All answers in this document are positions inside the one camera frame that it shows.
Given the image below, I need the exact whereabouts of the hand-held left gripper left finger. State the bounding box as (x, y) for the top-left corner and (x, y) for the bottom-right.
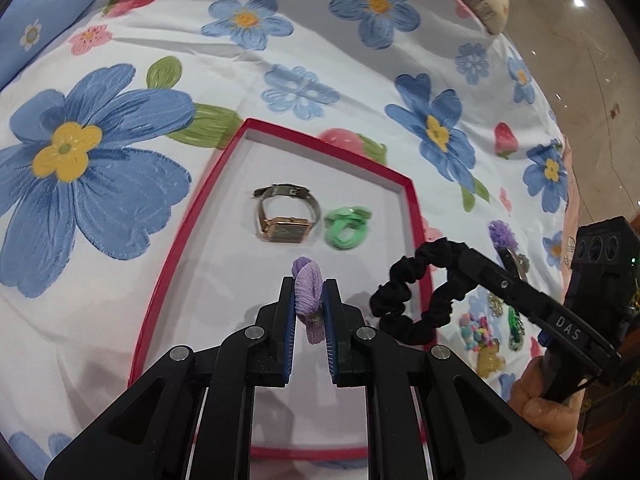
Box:
(44, 276), (297, 480)

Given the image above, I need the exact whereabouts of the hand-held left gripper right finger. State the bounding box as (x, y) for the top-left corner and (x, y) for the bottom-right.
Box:
(322, 278), (563, 480)

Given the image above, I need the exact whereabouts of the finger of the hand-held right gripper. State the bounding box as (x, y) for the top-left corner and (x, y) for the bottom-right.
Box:
(452, 242), (623, 386)

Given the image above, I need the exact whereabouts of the green braided bracelet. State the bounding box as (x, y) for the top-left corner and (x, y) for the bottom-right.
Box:
(507, 307), (526, 351)

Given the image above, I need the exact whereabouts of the purple flower hair clip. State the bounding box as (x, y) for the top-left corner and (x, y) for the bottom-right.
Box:
(291, 256), (327, 346)

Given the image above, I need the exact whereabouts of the black fabric scrunchie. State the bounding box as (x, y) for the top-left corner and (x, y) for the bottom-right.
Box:
(369, 237), (473, 347)

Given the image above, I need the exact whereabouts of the yellow bear hair clip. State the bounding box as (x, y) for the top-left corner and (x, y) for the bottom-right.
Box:
(475, 345), (503, 378)

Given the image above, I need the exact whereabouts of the red shallow box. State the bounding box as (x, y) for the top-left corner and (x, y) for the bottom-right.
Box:
(127, 118), (432, 461)

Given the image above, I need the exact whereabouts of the person's right hand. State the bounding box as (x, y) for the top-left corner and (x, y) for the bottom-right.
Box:
(510, 357), (586, 441)

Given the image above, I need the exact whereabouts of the black ornate hair comb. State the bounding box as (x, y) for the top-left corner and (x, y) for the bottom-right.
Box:
(500, 246), (531, 282)

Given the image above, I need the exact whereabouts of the pink printed bed cover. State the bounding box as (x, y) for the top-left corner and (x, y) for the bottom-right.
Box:
(559, 135), (582, 286)

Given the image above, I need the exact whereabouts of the green plastic hair clip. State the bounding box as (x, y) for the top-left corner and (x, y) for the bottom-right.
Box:
(322, 205), (372, 251)

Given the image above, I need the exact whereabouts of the gold square wristwatch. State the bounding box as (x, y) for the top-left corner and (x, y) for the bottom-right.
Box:
(252, 183), (322, 243)

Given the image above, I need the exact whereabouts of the dark wooden furniture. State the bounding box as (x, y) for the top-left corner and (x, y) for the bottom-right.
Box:
(582, 280), (640, 461)

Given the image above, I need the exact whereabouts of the white floral bed sheet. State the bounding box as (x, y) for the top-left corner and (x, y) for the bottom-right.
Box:
(0, 0), (576, 480)

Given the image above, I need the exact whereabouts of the blue floral pillow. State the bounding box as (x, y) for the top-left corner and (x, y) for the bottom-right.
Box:
(0, 0), (106, 91)

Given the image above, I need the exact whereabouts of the purple fluffy hair tie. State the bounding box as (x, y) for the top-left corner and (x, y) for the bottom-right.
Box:
(487, 220), (516, 251)

